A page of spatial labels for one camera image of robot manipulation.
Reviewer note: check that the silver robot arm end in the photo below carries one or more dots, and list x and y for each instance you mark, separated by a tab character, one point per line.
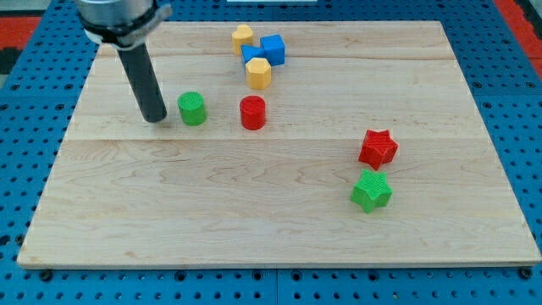
124	24

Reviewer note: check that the yellow heart block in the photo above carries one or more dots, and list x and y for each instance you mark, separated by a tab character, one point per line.
242	35

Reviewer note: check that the blue triangular block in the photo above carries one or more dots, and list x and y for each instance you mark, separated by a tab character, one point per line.
249	52

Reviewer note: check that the light wooden board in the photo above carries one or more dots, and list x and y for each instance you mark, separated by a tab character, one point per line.
127	194

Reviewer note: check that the red star block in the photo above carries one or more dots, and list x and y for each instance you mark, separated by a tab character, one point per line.
378	148

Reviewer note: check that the blue cube block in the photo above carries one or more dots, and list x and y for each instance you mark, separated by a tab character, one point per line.
274	49

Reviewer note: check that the green cylinder block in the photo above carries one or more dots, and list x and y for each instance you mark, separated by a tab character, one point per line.
192	108

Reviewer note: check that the yellow hexagon block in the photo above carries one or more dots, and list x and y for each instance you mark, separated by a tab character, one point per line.
258	73

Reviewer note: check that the red cylinder block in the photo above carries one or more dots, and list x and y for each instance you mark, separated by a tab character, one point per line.
253	112

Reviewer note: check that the green star block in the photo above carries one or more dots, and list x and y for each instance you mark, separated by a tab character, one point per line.
371	191

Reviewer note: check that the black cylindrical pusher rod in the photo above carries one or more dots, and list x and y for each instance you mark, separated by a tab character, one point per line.
138	67

